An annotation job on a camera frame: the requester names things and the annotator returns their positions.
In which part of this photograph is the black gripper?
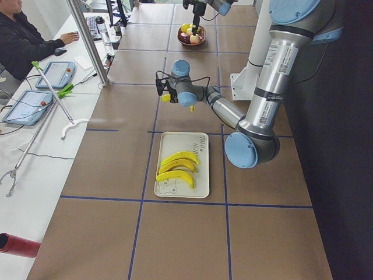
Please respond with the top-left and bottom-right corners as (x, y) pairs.
(167, 86), (178, 103)
(192, 0), (206, 36)

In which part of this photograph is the yellow banana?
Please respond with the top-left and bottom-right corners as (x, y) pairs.
(156, 170), (195, 189)
(158, 159), (196, 174)
(161, 150), (200, 166)
(161, 94), (195, 112)

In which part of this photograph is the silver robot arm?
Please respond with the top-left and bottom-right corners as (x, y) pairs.
(156, 1), (345, 169)
(183, 0), (234, 35)

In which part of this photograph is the brown wicker basket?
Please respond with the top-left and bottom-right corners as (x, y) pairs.
(177, 25), (206, 46)

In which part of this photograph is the white bear tray plate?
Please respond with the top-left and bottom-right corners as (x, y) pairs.
(154, 132), (210, 198)

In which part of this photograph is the person's right hand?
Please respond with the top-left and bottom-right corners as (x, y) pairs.
(60, 32), (80, 45)

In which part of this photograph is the yellow star fruit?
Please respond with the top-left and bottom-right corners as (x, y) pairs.
(181, 24), (190, 33)

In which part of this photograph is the white pole with base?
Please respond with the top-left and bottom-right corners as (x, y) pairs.
(230, 0), (272, 101)

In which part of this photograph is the small metal cup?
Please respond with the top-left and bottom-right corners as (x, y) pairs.
(113, 24), (121, 34)

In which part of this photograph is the clear water bottle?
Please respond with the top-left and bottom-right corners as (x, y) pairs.
(95, 16), (112, 47)

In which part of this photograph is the white paper note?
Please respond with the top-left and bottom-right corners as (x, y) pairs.
(73, 55), (93, 70)

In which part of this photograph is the black keyboard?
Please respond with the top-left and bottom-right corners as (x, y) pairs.
(86, 16), (101, 41)

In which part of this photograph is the upper blue teach pendant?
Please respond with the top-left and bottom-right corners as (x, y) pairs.
(34, 61), (76, 89)

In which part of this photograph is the blue teach pendant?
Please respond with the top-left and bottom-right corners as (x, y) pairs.
(2, 90), (54, 125)
(34, 61), (76, 89)

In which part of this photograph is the black computer mouse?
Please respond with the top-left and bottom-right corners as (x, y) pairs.
(54, 47), (67, 57)

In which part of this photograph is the lower blue teach pendant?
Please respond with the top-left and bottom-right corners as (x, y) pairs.
(2, 90), (54, 125)

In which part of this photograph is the person in black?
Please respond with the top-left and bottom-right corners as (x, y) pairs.
(1, 1), (65, 81)

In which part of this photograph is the red cylinder bottle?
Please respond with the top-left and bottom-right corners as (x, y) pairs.
(1, 233), (41, 258)

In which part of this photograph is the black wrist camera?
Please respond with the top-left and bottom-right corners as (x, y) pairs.
(155, 71), (170, 96)
(182, 0), (194, 10)

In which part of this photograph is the green handled reacher grabber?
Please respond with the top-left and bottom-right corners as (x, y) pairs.
(31, 61), (89, 140)

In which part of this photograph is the aluminium frame post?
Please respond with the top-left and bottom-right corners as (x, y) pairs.
(66, 0), (110, 87)

